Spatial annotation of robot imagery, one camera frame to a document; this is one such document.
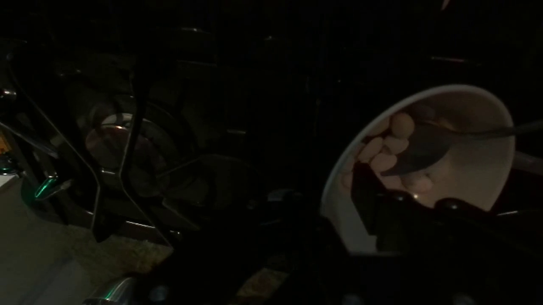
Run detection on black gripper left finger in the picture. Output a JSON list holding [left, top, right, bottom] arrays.
[[135, 225, 320, 305]]

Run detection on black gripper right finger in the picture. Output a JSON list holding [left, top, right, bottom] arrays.
[[348, 161, 543, 305]]

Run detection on small white cup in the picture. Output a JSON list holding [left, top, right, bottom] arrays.
[[320, 83, 518, 257]]

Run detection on black gas stove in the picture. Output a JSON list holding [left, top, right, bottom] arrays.
[[0, 22, 543, 305]]

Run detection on dark metal spoon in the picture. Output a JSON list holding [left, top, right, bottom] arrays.
[[382, 117, 543, 178]]

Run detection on beige food pieces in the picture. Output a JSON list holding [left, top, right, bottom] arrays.
[[355, 110, 455, 200]]

